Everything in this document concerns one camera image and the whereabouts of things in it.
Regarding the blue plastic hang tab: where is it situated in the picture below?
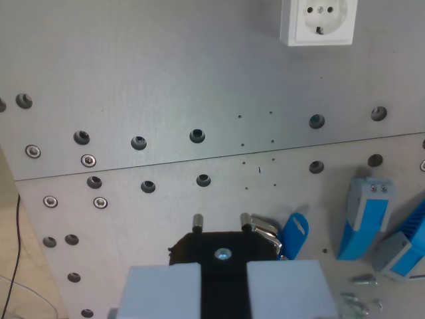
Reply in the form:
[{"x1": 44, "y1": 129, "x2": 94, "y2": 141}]
[{"x1": 280, "y1": 212, "x2": 310, "y2": 261}]

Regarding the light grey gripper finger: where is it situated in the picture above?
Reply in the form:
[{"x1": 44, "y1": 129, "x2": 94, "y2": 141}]
[
  {"x1": 108, "y1": 263, "x2": 203, "y2": 319},
  {"x1": 246, "y1": 260, "x2": 340, "y2": 319}
]

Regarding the blue ribbed plastic part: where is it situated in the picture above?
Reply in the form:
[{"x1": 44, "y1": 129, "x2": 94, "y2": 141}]
[{"x1": 397, "y1": 189, "x2": 425, "y2": 249}]

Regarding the thin black cable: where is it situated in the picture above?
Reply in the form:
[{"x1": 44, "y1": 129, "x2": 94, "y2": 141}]
[{"x1": 1, "y1": 194, "x2": 23, "y2": 319}]

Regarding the grey blue box module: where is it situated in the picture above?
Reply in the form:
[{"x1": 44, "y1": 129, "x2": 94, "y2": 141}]
[{"x1": 371, "y1": 231, "x2": 425, "y2": 283}]

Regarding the loose silver screw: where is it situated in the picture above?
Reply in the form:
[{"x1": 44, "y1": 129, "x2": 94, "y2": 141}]
[
  {"x1": 339, "y1": 291, "x2": 368, "y2": 317},
  {"x1": 351, "y1": 272, "x2": 380, "y2": 287}
]

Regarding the white wall socket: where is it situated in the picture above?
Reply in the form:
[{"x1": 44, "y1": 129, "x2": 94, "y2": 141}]
[{"x1": 279, "y1": 0, "x2": 359, "y2": 47}]

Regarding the thin white wire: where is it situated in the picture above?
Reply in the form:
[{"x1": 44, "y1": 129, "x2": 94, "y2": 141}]
[{"x1": 0, "y1": 274, "x2": 60, "y2": 319}]

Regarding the black two-pin power plug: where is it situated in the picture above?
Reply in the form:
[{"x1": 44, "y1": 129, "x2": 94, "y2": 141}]
[{"x1": 167, "y1": 213, "x2": 279, "y2": 319}]

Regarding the silver metal clip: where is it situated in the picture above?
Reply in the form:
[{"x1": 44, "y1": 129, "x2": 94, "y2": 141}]
[{"x1": 248, "y1": 214, "x2": 284, "y2": 257}]

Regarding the blue grey rail module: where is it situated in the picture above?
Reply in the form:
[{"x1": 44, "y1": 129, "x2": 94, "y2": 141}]
[{"x1": 337, "y1": 177, "x2": 397, "y2": 261}]

